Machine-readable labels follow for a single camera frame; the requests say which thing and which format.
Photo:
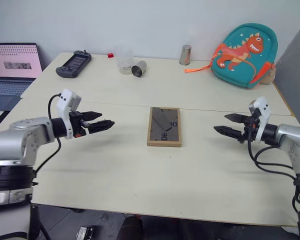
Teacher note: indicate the black box with label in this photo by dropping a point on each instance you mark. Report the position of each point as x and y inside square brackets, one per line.
[85, 233]

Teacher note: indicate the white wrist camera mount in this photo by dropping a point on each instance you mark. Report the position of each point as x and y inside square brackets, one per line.
[66, 100]
[263, 112]

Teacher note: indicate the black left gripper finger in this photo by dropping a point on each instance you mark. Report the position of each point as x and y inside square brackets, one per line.
[93, 115]
[101, 125]

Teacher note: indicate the upright steel cup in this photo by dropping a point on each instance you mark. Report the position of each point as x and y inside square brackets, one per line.
[185, 55]

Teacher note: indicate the beige plush toy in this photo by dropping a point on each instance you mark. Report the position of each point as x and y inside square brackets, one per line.
[268, 76]

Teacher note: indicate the black handheld game console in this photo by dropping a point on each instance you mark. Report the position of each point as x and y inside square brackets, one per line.
[73, 63]

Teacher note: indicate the face-down wooden picture frame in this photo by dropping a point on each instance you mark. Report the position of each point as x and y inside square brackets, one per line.
[164, 127]

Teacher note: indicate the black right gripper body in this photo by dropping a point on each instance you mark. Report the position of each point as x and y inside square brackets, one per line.
[250, 130]

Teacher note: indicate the teal dinosaur backpack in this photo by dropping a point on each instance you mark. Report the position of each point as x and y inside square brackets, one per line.
[242, 67]

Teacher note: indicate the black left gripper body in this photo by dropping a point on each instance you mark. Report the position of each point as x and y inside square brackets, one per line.
[77, 123]

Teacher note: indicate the tipped steel cup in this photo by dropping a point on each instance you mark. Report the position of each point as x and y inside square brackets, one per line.
[139, 68]

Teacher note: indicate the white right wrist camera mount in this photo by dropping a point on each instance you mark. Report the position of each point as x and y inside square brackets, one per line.
[263, 112]

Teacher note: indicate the grey laptop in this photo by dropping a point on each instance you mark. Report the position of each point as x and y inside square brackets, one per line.
[13, 67]

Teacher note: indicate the small red cube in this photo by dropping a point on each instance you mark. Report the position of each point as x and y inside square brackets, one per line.
[110, 55]

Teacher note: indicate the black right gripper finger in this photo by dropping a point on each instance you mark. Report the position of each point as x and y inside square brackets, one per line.
[228, 132]
[236, 117]

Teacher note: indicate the grey partition panel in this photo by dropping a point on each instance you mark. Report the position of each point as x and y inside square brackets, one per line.
[295, 75]

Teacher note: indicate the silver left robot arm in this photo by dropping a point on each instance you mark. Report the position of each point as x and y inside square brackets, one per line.
[17, 140]

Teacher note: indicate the black metal stand leg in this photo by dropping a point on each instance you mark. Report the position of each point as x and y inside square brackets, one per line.
[38, 222]

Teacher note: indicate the dark rounded shape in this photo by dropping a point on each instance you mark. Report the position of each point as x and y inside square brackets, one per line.
[130, 228]

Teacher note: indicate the clear plastic cup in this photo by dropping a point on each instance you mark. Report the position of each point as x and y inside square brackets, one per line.
[125, 60]

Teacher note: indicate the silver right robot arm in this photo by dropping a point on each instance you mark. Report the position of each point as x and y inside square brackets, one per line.
[291, 140]

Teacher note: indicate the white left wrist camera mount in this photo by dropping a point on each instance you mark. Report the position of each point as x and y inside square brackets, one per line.
[66, 100]

